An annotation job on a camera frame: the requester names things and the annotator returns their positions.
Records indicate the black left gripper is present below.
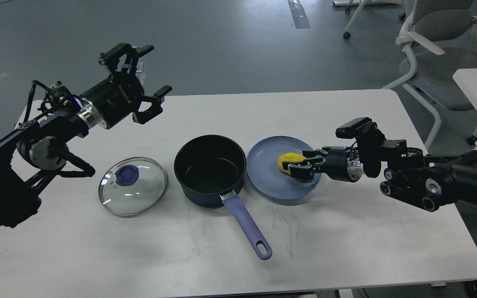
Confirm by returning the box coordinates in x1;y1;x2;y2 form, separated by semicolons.
79;43;172;130

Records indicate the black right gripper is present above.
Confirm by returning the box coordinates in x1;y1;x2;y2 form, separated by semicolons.
282;147;361;183

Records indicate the yellow potato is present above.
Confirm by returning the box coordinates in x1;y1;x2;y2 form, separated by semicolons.
277;152;306;175

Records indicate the glass pot lid blue knob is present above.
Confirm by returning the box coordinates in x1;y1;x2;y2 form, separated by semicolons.
98;156;169;218

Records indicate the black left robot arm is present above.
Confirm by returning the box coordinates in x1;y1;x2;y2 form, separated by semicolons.
0;43;172;228

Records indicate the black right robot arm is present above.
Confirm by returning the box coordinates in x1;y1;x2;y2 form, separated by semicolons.
278;117;477;212

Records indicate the blue round plate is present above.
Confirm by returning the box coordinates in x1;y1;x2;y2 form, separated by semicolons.
247;136;321;206

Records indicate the dark blue saucepan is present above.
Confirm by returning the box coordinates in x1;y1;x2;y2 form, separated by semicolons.
174;135;272;260

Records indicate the white chair base with casters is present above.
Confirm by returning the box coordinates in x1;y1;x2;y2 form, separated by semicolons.
332;0;412;39

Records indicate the white grey office chair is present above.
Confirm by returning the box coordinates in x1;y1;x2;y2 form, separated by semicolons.
385;0;477;149

